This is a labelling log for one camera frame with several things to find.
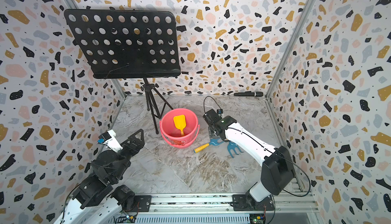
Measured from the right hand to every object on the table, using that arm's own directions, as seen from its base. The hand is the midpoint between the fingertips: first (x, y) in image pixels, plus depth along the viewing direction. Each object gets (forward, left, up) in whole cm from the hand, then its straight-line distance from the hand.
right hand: (221, 132), depth 85 cm
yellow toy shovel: (+9, +25, -4) cm, 27 cm away
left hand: (-11, +37, +15) cm, 42 cm away
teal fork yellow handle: (0, -8, -15) cm, 17 cm away
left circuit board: (-40, +45, -14) cm, 62 cm away
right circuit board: (-38, -16, -16) cm, 44 cm away
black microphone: (+46, -26, -14) cm, 55 cm away
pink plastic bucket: (-5, +26, +4) cm, 27 cm away
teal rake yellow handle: (+1, +4, -12) cm, 13 cm away
